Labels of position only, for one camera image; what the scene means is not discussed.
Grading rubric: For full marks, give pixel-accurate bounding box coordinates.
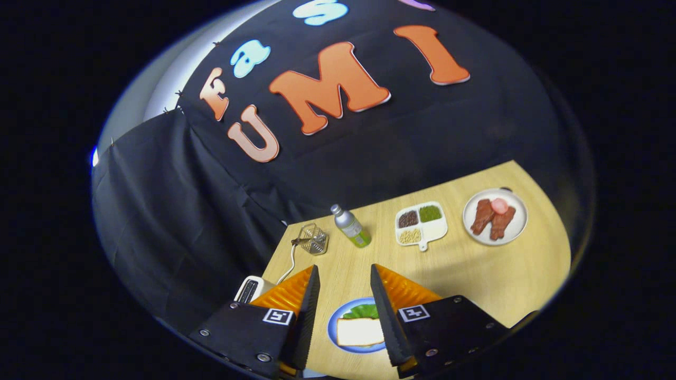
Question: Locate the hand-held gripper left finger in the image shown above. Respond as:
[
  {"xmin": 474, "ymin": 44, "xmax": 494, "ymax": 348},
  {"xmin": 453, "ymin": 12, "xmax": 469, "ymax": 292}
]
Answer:
[{"xmin": 189, "ymin": 264, "xmax": 322, "ymax": 379}]

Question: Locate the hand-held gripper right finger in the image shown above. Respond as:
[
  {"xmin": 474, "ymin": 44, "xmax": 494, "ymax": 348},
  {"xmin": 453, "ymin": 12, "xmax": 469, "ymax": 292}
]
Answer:
[{"xmin": 370, "ymin": 263, "xmax": 511, "ymax": 379}]

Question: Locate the green lettuce leaf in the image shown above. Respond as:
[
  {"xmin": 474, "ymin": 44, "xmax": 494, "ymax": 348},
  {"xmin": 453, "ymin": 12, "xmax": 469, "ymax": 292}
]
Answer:
[{"xmin": 342, "ymin": 303, "xmax": 380, "ymax": 320}]

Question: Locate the toast slice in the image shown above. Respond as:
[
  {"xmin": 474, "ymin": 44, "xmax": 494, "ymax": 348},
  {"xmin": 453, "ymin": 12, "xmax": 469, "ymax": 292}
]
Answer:
[{"xmin": 336, "ymin": 317, "xmax": 385, "ymax": 347}]

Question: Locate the blue plate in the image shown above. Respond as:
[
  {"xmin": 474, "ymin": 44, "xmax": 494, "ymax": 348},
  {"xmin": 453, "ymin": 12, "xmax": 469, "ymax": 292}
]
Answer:
[{"xmin": 327, "ymin": 297, "xmax": 389, "ymax": 354}]

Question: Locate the cream white toaster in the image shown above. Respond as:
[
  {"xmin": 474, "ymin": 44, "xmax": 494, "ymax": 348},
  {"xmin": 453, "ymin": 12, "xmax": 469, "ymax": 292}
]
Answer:
[{"xmin": 233, "ymin": 275, "xmax": 275, "ymax": 305}]

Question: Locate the silver bottle green label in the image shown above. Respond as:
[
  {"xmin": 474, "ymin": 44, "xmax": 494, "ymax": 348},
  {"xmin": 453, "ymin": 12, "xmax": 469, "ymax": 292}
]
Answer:
[{"xmin": 331, "ymin": 204, "xmax": 372, "ymax": 249}]

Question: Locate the white divided tray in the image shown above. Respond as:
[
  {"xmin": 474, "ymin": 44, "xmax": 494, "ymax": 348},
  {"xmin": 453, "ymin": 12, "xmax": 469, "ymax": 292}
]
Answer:
[{"xmin": 395, "ymin": 201, "xmax": 449, "ymax": 252}]

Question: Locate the brown meat piece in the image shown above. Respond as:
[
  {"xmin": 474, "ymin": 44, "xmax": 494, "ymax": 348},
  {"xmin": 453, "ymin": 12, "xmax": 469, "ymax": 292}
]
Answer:
[
  {"xmin": 490, "ymin": 206, "xmax": 517, "ymax": 241},
  {"xmin": 471, "ymin": 199, "xmax": 496, "ymax": 235}
]

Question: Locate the white round plate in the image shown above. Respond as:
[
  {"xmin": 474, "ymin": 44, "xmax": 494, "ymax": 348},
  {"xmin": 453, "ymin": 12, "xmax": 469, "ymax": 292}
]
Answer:
[{"xmin": 463, "ymin": 188, "xmax": 528, "ymax": 246}]

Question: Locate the white toaster cable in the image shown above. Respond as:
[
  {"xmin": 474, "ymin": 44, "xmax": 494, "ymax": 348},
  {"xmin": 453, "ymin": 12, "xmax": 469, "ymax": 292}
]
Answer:
[{"xmin": 277, "ymin": 244, "xmax": 297, "ymax": 284}]

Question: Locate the clear wire utensil holder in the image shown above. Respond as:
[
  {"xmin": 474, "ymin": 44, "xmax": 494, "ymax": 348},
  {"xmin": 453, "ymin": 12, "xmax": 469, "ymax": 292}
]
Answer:
[{"xmin": 292, "ymin": 223, "xmax": 330, "ymax": 256}]

